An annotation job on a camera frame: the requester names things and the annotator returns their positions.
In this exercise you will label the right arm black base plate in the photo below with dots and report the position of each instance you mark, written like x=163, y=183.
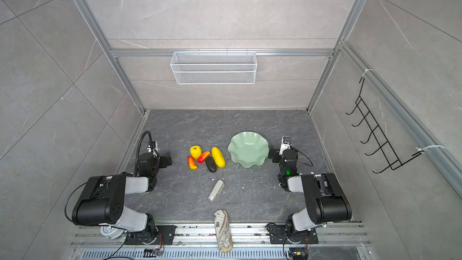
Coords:
x=279, y=234

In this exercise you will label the yellow fake round fruit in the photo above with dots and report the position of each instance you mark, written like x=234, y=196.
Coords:
x=196, y=151

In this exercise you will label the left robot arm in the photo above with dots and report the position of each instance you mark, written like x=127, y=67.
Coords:
x=102, y=201

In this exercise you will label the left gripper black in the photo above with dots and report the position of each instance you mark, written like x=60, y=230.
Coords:
x=163, y=160

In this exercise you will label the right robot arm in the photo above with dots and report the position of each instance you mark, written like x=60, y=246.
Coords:
x=325, y=200

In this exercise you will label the beige patterned slipper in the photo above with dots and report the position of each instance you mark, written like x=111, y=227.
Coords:
x=223, y=231

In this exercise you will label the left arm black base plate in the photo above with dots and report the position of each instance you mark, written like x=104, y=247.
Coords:
x=165, y=234

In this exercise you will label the red yellow fake mango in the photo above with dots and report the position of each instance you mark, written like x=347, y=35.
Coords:
x=192, y=163

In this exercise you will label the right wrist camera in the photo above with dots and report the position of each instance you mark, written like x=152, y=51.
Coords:
x=285, y=144

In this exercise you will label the red orange fake mango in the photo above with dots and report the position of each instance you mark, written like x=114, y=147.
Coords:
x=202, y=158

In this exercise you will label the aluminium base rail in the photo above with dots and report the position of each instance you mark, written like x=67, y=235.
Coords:
x=199, y=235

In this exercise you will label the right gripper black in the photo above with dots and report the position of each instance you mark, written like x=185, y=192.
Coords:
x=274, y=153

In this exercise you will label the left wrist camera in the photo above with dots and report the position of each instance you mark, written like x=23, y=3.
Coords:
x=153, y=149

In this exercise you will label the white remote-like stick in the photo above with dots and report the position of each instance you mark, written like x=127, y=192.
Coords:
x=216, y=190

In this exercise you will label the white wire mesh basket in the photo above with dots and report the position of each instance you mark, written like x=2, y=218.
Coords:
x=214, y=67

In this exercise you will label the yellow fake long fruit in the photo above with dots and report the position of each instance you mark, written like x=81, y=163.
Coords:
x=218, y=157

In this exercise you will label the black wire hook rack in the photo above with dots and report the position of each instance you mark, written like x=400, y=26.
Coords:
x=377, y=135

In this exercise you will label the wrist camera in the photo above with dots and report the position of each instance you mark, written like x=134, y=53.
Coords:
x=285, y=144
x=153, y=149

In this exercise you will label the light green wavy bowl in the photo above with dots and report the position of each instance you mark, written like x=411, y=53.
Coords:
x=248, y=149

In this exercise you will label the dark fake avocado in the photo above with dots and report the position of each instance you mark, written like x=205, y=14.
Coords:
x=211, y=165

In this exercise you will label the white round clock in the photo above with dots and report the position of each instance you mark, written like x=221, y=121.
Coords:
x=111, y=233

